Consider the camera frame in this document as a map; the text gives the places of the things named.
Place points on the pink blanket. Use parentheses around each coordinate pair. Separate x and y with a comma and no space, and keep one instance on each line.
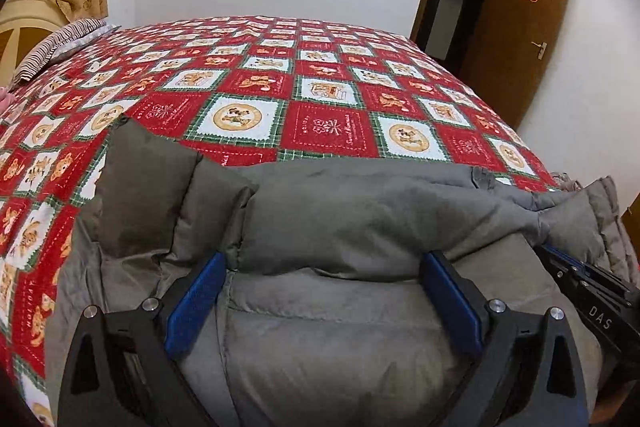
(4,99)

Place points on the brown wooden door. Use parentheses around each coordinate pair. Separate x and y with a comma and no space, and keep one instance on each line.
(510,47)

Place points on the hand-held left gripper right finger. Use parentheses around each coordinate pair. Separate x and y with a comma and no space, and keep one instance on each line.
(452,302)

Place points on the cream wooden headboard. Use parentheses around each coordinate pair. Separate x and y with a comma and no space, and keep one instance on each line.
(20,14)

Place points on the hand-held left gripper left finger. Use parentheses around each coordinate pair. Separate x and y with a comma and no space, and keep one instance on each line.
(195,302)

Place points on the red printed bed sheet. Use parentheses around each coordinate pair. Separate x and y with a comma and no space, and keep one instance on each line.
(325,107)

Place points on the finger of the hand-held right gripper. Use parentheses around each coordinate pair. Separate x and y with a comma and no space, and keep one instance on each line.
(557,252)
(575,276)

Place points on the striped pillow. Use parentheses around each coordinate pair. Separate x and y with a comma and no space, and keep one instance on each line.
(55,47)

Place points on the grey puffer jacket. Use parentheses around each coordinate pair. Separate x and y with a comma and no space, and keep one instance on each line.
(350,217)

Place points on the crumpled clothes pile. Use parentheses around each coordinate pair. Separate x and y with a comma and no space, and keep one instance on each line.
(567,182)

